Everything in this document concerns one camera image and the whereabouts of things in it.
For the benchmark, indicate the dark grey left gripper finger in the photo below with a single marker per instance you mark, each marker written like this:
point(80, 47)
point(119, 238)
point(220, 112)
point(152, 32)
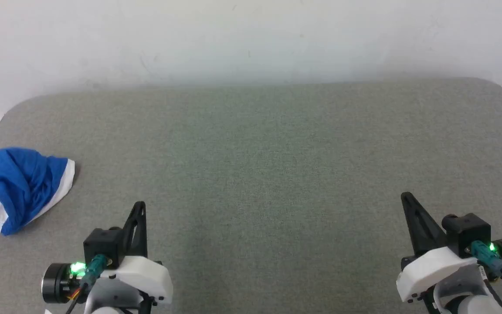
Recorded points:
point(140, 244)

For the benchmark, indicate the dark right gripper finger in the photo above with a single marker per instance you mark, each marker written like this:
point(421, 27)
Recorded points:
point(423, 231)

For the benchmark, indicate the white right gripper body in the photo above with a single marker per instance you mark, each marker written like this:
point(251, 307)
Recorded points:
point(429, 268)

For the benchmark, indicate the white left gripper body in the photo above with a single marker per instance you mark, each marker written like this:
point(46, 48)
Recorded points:
point(140, 277)

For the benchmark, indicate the blue white sports shorts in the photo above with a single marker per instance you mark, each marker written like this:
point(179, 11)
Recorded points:
point(13, 187)

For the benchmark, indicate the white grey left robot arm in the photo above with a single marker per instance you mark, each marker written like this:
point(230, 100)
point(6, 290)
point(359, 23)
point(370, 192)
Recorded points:
point(111, 301)

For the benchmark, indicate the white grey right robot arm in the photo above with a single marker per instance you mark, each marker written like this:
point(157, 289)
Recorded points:
point(464, 296)

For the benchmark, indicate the black left wrist cylinder module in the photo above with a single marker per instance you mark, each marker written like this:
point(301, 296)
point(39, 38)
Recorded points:
point(55, 283)

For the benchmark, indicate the grey fabric sofa cushion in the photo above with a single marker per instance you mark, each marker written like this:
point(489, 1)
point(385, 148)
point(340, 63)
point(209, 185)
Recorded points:
point(251, 174)

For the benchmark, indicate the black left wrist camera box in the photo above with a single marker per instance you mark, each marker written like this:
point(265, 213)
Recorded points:
point(103, 244)

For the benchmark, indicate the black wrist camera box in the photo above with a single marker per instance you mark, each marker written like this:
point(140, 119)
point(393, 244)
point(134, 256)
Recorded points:
point(103, 244)
point(466, 231)

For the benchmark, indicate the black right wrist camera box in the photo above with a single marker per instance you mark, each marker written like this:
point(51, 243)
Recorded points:
point(466, 231)

